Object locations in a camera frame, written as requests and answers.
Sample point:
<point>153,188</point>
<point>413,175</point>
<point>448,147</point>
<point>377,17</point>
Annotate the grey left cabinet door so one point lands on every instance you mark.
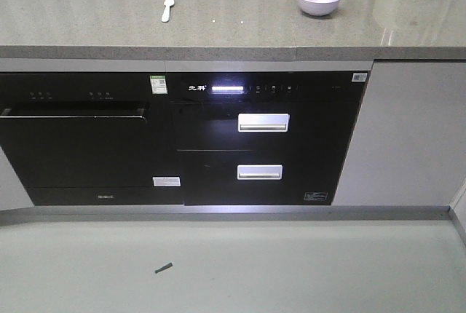
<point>13,195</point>

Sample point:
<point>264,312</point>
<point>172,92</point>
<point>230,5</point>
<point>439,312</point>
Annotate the light green plastic spoon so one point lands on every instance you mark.
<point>168,4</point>

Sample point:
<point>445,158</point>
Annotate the silver upper drawer handle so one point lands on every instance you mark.
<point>263,122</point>

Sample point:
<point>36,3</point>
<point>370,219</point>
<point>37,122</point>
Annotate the black disinfection cabinet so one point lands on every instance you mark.
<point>323,108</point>

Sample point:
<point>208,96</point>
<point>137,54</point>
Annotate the silver lower drawer handle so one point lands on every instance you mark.
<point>259,172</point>

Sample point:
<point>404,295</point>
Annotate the grey cabinet door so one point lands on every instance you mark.
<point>408,145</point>
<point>13,195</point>

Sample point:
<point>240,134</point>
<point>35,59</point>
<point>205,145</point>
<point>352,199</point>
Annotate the silver drawer handle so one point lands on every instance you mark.
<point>263,122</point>
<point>259,172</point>

